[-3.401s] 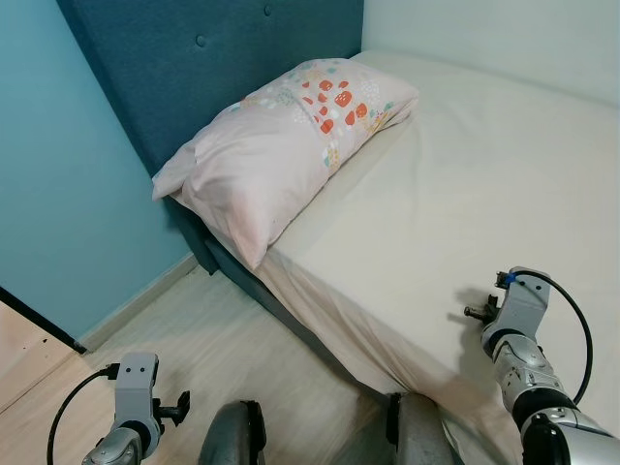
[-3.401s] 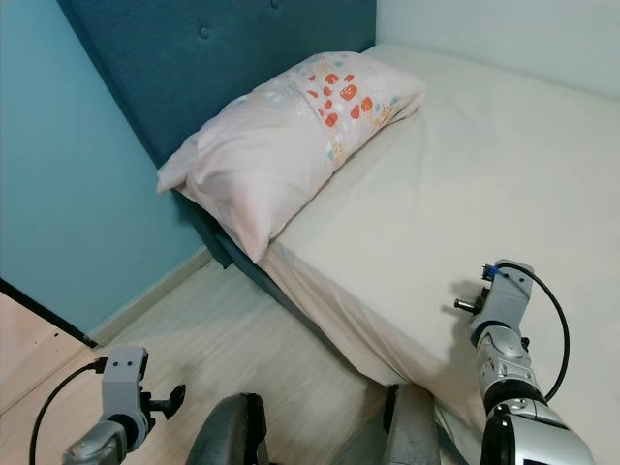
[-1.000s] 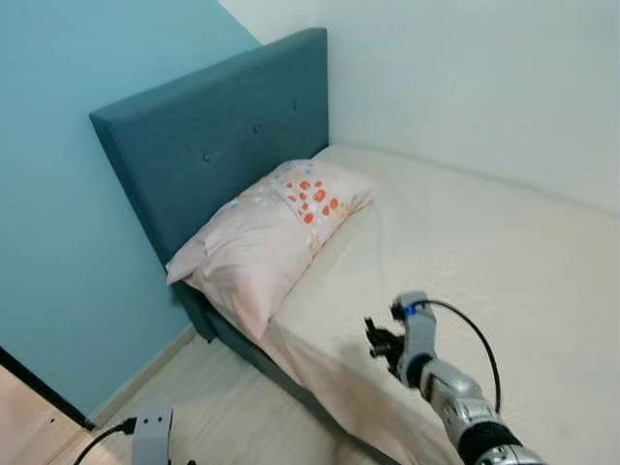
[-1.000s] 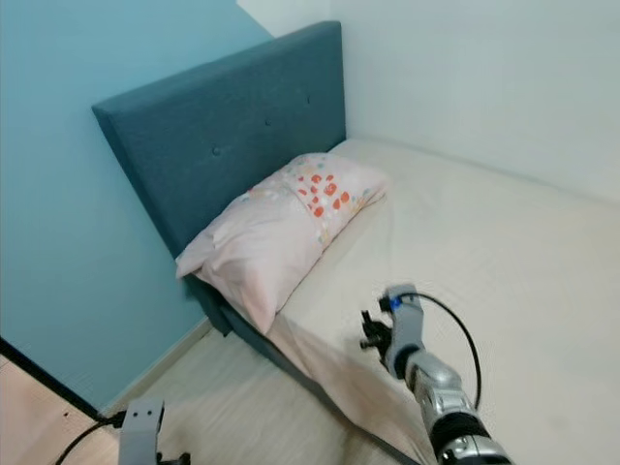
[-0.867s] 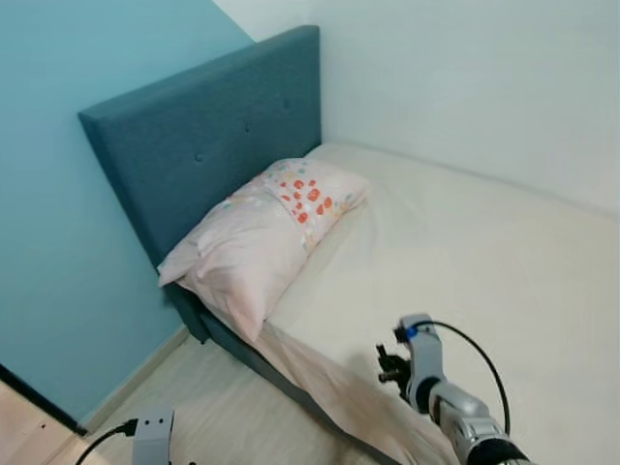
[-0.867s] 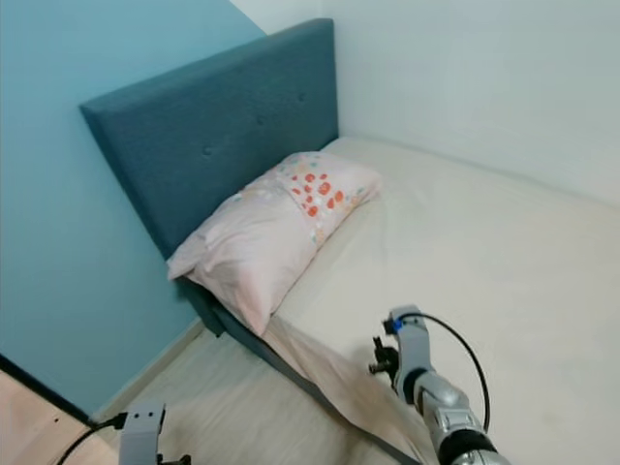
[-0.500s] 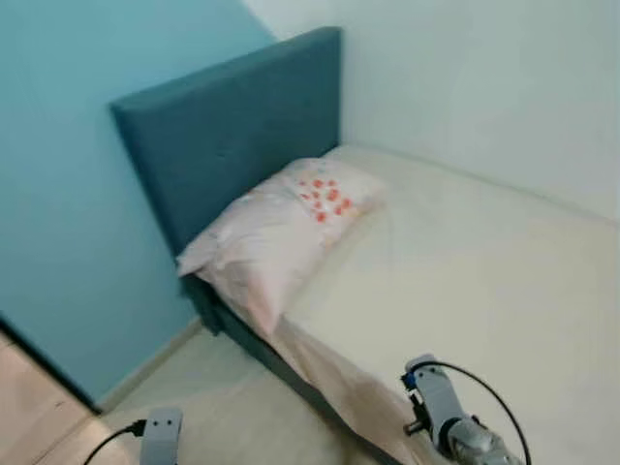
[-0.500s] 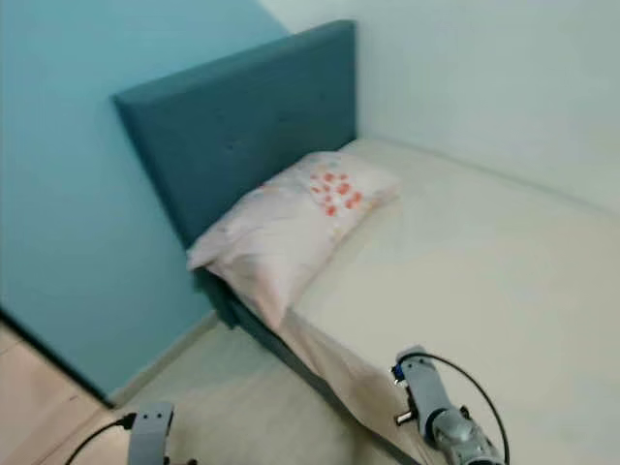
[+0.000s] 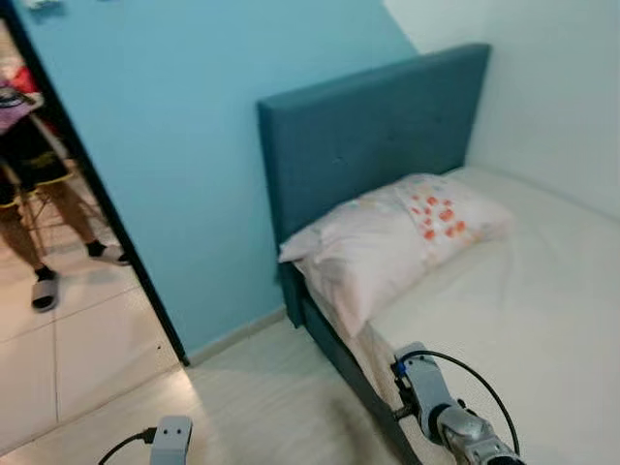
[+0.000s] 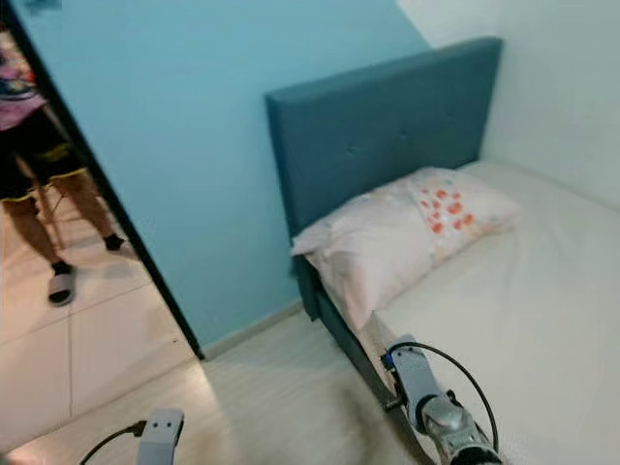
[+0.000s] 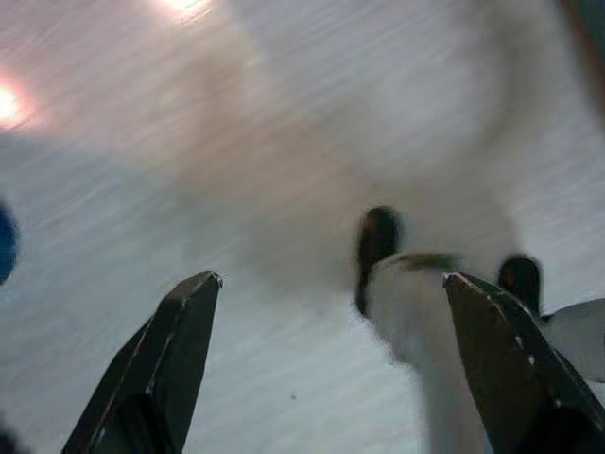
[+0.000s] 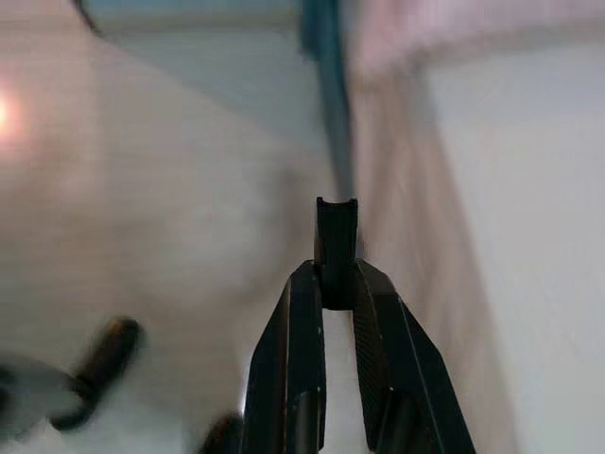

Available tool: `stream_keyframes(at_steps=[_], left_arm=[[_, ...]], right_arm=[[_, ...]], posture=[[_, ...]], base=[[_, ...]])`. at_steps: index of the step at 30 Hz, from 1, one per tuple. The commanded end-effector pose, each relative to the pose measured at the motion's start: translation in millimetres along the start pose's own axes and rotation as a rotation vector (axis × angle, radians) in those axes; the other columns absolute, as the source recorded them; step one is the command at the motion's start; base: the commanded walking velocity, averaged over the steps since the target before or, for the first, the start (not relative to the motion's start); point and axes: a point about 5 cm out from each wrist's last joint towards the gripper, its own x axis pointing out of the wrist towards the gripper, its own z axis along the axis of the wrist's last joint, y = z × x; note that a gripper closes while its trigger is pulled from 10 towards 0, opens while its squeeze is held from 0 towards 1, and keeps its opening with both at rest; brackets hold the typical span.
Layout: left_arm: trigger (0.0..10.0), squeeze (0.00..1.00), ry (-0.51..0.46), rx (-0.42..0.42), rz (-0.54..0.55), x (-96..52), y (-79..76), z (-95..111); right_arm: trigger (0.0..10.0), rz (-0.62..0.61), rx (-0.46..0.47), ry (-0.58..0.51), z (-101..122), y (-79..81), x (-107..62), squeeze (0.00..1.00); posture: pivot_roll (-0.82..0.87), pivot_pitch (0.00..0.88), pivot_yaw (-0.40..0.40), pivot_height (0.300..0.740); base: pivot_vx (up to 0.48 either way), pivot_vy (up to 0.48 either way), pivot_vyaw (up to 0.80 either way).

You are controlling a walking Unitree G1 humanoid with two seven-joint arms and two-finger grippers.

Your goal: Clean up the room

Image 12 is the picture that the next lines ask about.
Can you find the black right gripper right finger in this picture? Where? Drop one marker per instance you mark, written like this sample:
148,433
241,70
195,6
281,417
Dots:
406,378

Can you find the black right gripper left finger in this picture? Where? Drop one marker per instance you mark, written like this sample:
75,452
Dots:
288,378

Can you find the cream sheeted bed mattress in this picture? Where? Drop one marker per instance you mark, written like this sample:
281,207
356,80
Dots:
402,198

